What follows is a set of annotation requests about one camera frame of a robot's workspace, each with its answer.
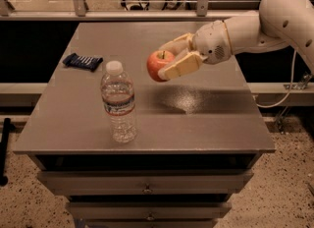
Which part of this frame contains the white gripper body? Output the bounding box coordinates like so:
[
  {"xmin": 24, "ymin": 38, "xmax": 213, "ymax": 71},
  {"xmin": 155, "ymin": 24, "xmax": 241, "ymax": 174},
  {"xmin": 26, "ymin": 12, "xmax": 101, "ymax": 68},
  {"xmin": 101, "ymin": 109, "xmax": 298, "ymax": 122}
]
[{"xmin": 192, "ymin": 21, "xmax": 232, "ymax": 65}]

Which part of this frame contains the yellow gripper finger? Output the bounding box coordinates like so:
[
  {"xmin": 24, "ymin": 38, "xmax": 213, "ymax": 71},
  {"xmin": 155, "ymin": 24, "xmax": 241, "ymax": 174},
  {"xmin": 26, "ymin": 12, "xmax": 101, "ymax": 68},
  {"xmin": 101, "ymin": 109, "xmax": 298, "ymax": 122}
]
[
  {"xmin": 159, "ymin": 33, "xmax": 193, "ymax": 56},
  {"xmin": 158, "ymin": 50, "xmax": 206, "ymax": 81}
]

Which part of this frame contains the red apple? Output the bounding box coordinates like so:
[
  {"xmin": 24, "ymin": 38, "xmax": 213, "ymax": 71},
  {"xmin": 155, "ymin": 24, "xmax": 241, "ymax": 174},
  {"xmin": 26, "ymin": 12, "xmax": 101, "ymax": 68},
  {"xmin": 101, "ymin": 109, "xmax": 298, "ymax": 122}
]
[{"xmin": 146, "ymin": 50, "xmax": 175, "ymax": 82}]

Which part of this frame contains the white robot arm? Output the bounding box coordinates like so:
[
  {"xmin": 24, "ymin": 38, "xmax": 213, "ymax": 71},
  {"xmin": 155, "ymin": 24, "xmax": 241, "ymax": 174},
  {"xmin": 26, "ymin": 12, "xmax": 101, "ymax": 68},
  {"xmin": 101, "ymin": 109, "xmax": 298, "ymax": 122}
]
[{"xmin": 157, "ymin": 0, "xmax": 314, "ymax": 81}]

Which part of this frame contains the clear plastic water bottle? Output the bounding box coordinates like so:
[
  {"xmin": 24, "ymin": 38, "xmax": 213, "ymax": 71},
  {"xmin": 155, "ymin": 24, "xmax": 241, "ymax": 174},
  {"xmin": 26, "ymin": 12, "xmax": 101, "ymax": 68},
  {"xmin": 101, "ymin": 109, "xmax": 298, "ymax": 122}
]
[{"xmin": 100, "ymin": 61, "xmax": 136, "ymax": 143}]

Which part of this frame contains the blue snack bar wrapper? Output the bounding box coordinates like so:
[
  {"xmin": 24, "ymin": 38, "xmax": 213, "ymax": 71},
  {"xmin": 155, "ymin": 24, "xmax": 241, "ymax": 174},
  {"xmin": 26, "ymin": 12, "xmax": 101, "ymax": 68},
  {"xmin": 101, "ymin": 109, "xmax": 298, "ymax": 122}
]
[{"xmin": 62, "ymin": 53, "xmax": 103, "ymax": 72}]

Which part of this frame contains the grey drawer cabinet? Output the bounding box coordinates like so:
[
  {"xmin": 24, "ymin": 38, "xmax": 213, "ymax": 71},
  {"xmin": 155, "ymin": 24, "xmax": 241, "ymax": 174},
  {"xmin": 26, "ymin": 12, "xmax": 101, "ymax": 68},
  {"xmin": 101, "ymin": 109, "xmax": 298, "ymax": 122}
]
[{"xmin": 14, "ymin": 22, "xmax": 275, "ymax": 228}]

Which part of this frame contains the upper grey drawer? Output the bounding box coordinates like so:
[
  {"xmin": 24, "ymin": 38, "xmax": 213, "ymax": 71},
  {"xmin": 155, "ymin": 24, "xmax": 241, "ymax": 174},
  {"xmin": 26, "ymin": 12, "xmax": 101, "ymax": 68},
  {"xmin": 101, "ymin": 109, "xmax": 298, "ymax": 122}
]
[{"xmin": 37, "ymin": 170, "xmax": 253, "ymax": 196}]

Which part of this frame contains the grey drawer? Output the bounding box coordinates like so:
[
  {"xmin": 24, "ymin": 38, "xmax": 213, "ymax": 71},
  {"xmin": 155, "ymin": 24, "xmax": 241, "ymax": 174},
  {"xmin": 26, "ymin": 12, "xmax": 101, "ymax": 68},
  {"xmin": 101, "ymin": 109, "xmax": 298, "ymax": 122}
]
[
  {"xmin": 67, "ymin": 201, "xmax": 231, "ymax": 221},
  {"xmin": 37, "ymin": 170, "xmax": 253, "ymax": 196}
]

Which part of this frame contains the lower grey drawer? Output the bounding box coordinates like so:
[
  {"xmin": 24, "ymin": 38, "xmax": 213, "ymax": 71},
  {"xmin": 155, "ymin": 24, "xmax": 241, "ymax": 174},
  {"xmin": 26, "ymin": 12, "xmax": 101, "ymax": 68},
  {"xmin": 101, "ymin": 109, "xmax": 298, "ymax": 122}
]
[{"xmin": 67, "ymin": 201, "xmax": 231, "ymax": 221}]

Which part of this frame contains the black bar on floor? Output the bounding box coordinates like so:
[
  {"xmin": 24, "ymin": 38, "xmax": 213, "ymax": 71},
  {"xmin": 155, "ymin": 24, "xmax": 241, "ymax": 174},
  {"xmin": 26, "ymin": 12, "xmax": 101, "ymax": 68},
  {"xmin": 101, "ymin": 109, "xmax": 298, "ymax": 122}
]
[{"xmin": 0, "ymin": 118, "xmax": 11, "ymax": 187}]

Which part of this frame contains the white cable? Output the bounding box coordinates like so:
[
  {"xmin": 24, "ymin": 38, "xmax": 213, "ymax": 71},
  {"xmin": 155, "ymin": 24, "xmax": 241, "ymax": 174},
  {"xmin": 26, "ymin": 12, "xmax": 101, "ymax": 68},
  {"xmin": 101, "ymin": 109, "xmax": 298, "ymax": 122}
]
[{"xmin": 256, "ymin": 49, "xmax": 297, "ymax": 109}]

